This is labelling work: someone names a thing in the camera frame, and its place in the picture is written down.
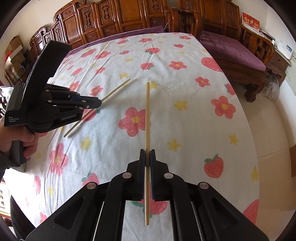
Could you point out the wooden side table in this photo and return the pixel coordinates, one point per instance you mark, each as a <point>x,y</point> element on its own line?
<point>278,66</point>

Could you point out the white plastic bag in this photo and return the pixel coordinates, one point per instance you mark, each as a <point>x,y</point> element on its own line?
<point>271,89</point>

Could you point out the long carved wooden sofa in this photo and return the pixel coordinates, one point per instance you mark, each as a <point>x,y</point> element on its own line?
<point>78,22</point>

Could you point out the red greeting card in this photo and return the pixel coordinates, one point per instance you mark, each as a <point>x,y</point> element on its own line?
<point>250,22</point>

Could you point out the carved wooden armchair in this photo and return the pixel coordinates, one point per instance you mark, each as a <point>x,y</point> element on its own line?
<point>222,17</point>

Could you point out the white router box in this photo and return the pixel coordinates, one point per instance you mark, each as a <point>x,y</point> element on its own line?
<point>285,49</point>

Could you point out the floral strawberry tablecloth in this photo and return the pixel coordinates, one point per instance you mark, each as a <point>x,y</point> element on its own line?
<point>198,128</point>

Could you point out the stacked cardboard boxes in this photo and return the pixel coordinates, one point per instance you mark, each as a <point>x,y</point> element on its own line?
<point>16,65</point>

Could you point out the person's left hand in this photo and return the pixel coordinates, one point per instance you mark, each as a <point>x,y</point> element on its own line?
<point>18,133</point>

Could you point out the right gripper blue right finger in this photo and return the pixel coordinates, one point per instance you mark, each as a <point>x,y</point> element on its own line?
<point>198,211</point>

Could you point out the purple armchair cushion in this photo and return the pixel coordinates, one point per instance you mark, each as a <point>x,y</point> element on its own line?
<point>229,49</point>

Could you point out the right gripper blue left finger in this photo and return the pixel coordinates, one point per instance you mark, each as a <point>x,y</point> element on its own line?
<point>96,211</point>

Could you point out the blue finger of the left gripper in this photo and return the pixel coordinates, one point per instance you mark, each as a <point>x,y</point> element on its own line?
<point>60,92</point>
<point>85,103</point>

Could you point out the white electrical wall box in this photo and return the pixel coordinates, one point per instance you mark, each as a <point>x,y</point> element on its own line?
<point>291,73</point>

